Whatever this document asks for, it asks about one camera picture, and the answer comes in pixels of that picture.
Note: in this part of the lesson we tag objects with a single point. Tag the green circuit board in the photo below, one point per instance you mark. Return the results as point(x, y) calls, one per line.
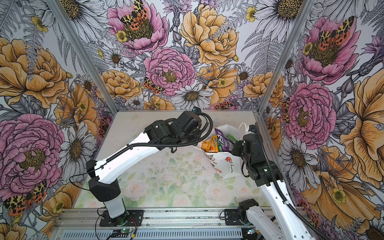
point(124, 233)

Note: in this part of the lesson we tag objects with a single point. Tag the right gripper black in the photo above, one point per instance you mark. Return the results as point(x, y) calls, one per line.
point(235, 150)

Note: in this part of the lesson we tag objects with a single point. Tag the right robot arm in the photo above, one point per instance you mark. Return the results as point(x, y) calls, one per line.
point(288, 223)

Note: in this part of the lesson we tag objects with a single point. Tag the purple snack packet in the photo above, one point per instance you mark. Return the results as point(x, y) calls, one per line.
point(223, 142)

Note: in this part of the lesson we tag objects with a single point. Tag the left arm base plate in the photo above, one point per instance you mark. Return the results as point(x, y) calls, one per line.
point(131, 218)

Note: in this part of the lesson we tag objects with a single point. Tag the narrow orange snack packet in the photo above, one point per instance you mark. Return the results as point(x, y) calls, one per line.
point(212, 145)

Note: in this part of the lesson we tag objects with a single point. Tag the aluminium front rail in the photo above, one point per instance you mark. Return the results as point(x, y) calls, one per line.
point(157, 224)

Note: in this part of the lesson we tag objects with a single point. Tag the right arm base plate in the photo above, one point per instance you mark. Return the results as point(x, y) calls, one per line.
point(232, 218)

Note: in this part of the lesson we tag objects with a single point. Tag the left aluminium frame post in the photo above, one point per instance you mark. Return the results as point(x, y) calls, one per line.
point(75, 40)

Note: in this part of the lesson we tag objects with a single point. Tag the green chips bag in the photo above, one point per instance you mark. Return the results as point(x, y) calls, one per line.
point(231, 138)

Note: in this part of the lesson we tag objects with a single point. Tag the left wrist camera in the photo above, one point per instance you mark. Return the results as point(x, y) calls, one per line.
point(196, 110)

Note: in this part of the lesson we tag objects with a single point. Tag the aluminium frame post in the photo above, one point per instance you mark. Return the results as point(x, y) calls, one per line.
point(291, 40)
point(75, 40)

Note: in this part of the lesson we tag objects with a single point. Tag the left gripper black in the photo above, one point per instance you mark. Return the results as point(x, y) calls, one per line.
point(196, 135)

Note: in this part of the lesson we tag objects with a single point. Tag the right aluminium frame post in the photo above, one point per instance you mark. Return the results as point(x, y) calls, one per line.
point(291, 40)

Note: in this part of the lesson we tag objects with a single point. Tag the white floral paper bag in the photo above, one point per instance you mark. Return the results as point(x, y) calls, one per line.
point(225, 164)

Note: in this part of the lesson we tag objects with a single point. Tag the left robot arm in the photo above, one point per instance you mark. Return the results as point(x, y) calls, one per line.
point(189, 129)

